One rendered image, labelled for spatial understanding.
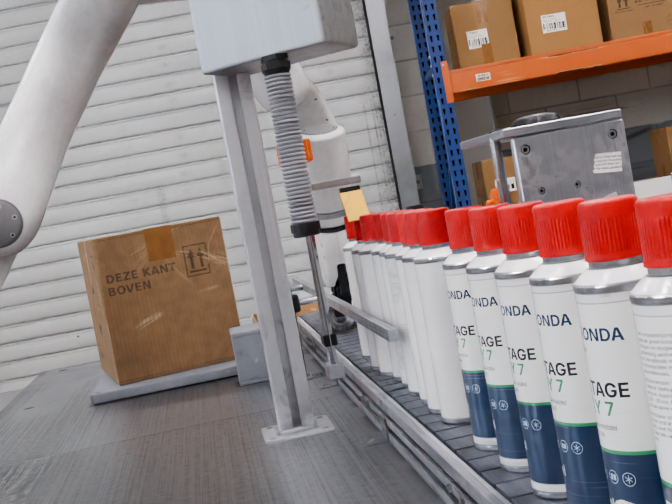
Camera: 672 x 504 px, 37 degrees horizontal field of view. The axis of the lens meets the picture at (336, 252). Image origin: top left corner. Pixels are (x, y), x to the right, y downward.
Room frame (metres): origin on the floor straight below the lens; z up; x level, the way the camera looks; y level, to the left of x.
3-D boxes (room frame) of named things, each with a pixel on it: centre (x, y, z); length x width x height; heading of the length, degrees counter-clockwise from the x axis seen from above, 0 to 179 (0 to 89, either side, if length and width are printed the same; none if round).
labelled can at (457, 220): (0.85, -0.11, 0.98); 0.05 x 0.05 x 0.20
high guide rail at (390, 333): (1.62, 0.03, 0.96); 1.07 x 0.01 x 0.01; 8
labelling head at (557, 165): (0.93, -0.20, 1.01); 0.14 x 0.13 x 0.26; 8
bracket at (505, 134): (0.93, -0.20, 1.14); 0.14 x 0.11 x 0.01; 8
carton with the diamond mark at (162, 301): (1.98, 0.36, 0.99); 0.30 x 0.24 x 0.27; 19
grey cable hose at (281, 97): (1.16, 0.03, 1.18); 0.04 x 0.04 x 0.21
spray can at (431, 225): (0.97, -0.10, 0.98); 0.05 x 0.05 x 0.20
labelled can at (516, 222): (0.71, -0.13, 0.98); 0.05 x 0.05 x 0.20
